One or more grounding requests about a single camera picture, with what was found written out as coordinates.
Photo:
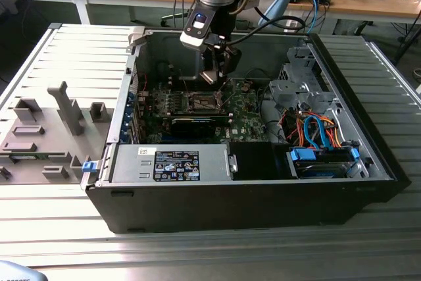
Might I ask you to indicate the metal locking lever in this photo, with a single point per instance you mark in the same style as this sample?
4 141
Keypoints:
186 88
221 86

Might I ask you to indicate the grey rounded object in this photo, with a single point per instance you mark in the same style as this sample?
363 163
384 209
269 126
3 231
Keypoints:
16 272

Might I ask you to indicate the black plastic shroud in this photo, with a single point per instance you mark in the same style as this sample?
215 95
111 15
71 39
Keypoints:
253 161

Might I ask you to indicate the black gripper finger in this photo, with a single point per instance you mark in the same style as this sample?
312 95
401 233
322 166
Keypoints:
210 62
232 60

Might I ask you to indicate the CPU socket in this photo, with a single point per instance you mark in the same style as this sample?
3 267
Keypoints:
202 101

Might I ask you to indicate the grey power supply unit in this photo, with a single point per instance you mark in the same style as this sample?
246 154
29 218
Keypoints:
213 162

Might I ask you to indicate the green motherboard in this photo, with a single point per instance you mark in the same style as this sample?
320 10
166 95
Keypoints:
243 113

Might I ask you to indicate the grey parts rack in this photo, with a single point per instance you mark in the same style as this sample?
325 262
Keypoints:
49 149

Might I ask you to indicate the white adapter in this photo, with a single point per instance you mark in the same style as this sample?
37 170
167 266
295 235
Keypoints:
292 25

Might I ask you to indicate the black PC case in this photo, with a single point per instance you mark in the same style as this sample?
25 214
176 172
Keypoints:
230 205

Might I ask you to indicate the hard disk in blue carrier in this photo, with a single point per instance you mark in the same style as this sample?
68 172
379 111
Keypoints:
301 156

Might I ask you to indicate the blue case latch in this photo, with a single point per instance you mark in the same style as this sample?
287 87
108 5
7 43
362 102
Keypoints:
89 167

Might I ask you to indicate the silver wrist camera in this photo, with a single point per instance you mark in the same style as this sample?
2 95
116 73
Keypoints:
194 39

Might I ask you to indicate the green RAM stick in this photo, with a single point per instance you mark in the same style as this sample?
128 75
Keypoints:
29 156

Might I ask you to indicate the metal drive cage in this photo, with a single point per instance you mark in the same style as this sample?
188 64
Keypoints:
296 91

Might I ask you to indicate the silver green CPU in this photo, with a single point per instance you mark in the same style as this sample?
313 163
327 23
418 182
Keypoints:
210 77

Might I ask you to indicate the silver coin battery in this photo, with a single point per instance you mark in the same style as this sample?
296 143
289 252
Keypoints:
246 87

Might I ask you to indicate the black graphics card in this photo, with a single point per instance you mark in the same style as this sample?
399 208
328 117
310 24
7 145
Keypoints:
192 128

